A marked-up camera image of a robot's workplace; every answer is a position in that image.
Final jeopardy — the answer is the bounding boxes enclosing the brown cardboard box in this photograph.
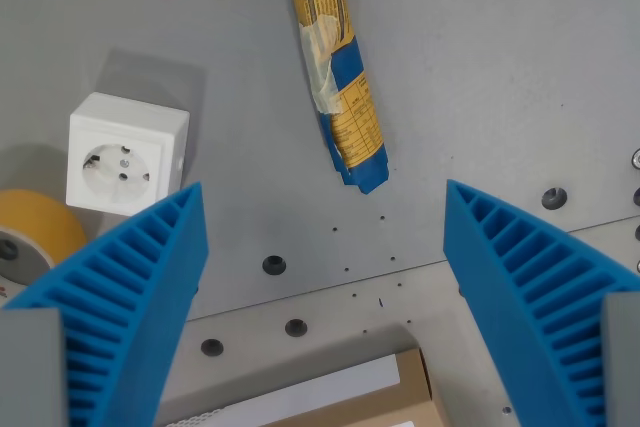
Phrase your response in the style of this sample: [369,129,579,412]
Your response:
[158,347,450,427]

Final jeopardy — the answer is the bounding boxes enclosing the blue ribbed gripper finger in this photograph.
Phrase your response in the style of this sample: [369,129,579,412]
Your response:
[0,181,209,427]
[442,178,640,427]

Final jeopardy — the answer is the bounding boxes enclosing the yellow tape roll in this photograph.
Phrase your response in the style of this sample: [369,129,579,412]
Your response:
[0,189,88,305]

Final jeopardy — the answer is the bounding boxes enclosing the white wall power socket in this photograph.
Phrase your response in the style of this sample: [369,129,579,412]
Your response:
[65,91,192,218]

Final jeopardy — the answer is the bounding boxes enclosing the blue and yellow bag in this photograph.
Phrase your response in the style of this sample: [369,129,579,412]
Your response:
[287,0,392,195]

